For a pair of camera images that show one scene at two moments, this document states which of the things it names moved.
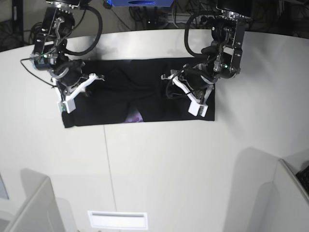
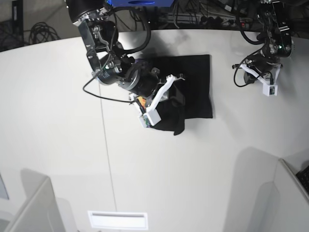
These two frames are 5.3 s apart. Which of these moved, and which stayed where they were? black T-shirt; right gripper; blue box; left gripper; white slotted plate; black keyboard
Moved: right gripper; black T-shirt; left gripper
Stayed: blue box; black keyboard; white slotted plate
